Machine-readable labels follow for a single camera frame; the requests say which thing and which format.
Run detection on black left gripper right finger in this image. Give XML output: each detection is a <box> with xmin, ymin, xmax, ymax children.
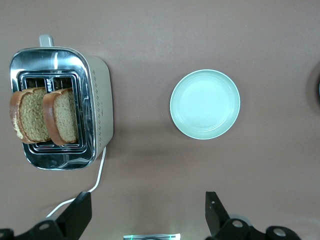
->
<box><xmin>204</xmin><ymin>191</ymin><xmax>303</xmax><ymax>240</ymax></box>

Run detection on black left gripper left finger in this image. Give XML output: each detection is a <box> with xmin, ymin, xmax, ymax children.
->
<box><xmin>0</xmin><ymin>191</ymin><xmax>92</xmax><ymax>240</ymax></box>

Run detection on brown toast slice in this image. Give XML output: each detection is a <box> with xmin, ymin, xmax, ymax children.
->
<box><xmin>9</xmin><ymin>86</ymin><xmax>52</xmax><ymax>145</ymax></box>
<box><xmin>42</xmin><ymin>87</ymin><xmax>80</xmax><ymax>147</ymax></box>

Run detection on pale green plate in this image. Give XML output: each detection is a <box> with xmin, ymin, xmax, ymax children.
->
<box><xmin>169</xmin><ymin>69</ymin><xmax>242</xmax><ymax>141</ymax></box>

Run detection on beige and chrome toaster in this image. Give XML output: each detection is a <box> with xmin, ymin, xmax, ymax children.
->
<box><xmin>9</xmin><ymin>34</ymin><xmax>115</xmax><ymax>171</ymax></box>

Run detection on white toaster power cord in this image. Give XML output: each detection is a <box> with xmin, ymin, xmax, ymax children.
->
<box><xmin>45</xmin><ymin>146</ymin><xmax>107</xmax><ymax>219</ymax></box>

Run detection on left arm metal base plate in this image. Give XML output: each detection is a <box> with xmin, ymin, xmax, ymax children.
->
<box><xmin>123</xmin><ymin>233</ymin><xmax>182</xmax><ymax>240</ymax></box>

